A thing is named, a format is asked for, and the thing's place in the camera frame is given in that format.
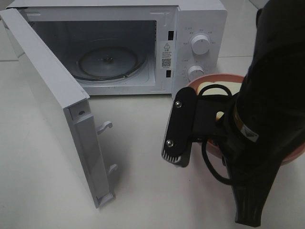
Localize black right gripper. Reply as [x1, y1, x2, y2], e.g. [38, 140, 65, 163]
[218, 100, 262, 226]

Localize pink round plate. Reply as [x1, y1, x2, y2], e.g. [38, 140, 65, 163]
[187, 73, 305, 165]

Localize white bread sandwich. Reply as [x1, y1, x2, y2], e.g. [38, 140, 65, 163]
[196, 81, 242, 124]

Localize white microwave door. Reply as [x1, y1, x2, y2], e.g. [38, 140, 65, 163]
[0, 9, 117, 208]

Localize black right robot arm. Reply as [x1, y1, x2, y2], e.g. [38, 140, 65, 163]
[218, 0, 305, 227]

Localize lower white microwave knob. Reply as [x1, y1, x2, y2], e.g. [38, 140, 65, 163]
[187, 65, 204, 82]

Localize white microwave knob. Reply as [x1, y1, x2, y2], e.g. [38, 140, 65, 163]
[191, 34, 210, 55]
[187, 65, 204, 82]

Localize upper white microwave knob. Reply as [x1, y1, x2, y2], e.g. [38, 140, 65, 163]
[191, 34, 210, 55]

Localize white warning label sticker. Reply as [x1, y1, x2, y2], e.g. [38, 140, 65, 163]
[159, 40, 175, 70]

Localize white microwave oven body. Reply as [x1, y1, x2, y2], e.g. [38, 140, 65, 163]
[5, 0, 227, 96]

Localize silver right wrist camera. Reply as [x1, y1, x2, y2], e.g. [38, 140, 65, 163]
[161, 87, 236, 169]

